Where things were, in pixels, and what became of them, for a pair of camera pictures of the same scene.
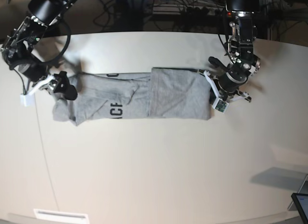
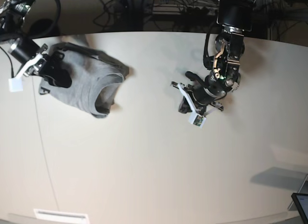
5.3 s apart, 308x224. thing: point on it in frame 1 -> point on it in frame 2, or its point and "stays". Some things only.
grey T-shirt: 174,93 -> 95,76
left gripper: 50,86 -> 40,66
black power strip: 193,10 stays
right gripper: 228,83 -> 204,93
